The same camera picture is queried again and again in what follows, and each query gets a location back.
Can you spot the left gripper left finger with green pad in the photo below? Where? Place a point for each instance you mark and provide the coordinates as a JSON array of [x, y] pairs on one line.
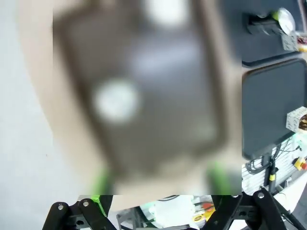
[[72, 215]]

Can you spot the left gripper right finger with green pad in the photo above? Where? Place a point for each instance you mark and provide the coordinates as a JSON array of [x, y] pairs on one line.
[[254, 213]]

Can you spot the orange hand tool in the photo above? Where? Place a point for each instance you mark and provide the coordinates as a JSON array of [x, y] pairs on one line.
[[208, 207]]

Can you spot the white ridged metal panel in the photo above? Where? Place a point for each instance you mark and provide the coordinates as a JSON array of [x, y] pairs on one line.
[[285, 163]]

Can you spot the yellow red emergency stop button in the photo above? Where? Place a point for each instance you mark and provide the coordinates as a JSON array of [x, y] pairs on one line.
[[301, 163]]

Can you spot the white plastic bag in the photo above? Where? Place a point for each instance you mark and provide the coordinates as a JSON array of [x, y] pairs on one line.
[[168, 210]]

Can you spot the white patterned donut box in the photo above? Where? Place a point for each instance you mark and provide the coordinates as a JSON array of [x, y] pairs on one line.
[[289, 40], [293, 119]]

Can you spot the chocolate donut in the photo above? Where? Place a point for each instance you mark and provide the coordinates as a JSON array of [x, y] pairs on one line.
[[302, 40], [303, 122]]

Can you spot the black plastic tray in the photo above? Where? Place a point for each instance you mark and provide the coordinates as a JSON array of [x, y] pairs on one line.
[[263, 107], [263, 52]]

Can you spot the black Pepsi can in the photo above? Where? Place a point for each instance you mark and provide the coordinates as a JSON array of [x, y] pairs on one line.
[[263, 24], [165, 9], [117, 101]]

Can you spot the black metal frame stand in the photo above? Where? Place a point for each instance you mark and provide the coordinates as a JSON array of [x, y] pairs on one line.
[[127, 219]]

